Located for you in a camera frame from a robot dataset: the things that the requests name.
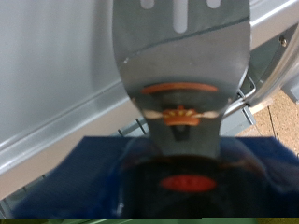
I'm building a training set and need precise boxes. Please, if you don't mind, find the grey metal dish rack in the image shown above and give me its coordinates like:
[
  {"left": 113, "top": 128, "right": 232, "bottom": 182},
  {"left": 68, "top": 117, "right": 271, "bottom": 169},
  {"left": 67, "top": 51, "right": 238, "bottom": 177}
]
[{"left": 222, "top": 73, "right": 299, "bottom": 138}]

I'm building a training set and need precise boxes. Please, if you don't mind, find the silver toaster oven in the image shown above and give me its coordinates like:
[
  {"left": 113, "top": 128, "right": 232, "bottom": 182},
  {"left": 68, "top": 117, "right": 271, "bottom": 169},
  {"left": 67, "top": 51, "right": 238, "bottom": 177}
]
[{"left": 0, "top": 0, "right": 299, "bottom": 218}]

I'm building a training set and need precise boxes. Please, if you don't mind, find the metal spatula with blue block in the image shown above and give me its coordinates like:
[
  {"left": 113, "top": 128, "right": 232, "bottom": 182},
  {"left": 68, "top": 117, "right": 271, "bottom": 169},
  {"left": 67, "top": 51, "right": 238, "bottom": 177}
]
[{"left": 12, "top": 0, "right": 299, "bottom": 220}]

